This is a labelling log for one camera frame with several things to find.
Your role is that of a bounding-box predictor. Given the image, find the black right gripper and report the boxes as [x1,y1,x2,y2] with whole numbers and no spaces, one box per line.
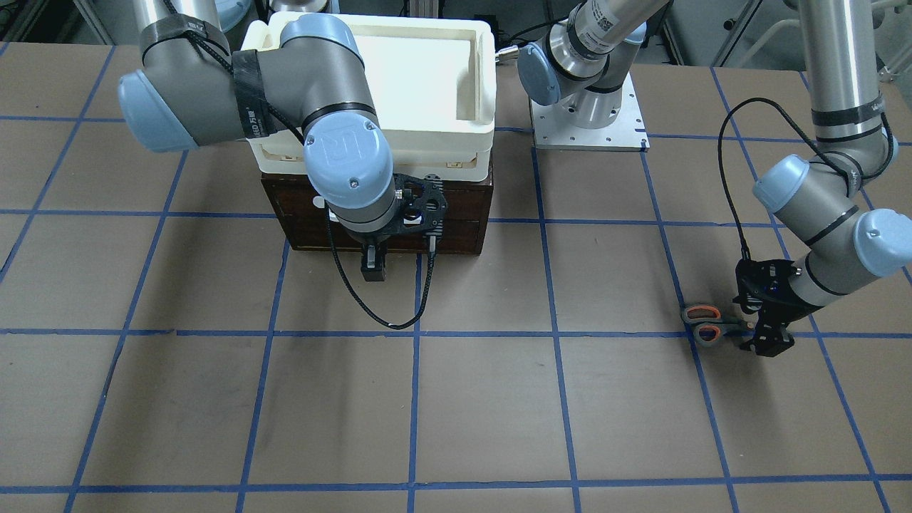
[353,173,447,282]

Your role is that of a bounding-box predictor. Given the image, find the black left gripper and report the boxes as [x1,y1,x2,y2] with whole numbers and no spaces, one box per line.
[734,259,800,358]

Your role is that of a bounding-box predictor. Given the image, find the dark wooden drawer cabinet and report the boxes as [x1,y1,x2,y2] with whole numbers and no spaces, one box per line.
[261,171,493,256]

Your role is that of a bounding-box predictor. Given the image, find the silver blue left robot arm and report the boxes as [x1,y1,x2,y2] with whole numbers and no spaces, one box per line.
[518,1,910,357]

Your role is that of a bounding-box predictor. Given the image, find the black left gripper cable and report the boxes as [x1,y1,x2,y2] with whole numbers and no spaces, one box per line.
[717,97,897,266]

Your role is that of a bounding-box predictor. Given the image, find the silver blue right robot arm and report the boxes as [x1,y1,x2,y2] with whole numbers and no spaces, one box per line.
[118,1,447,281]

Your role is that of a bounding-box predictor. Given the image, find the cream plastic tray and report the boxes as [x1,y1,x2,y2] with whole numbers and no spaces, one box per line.
[278,14,497,182]

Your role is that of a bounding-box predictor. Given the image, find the grey orange scissors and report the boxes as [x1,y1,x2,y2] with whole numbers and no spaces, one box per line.
[680,304,755,348]

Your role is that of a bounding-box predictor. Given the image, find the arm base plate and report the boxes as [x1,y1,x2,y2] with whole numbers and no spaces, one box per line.
[529,75,651,152]

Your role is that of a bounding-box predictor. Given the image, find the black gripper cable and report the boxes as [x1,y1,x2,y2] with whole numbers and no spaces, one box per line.
[160,0,437,331]
[717,97,897,266]

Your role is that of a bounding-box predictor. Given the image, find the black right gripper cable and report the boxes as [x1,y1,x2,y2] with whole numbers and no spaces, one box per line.
[160,0,437,331]

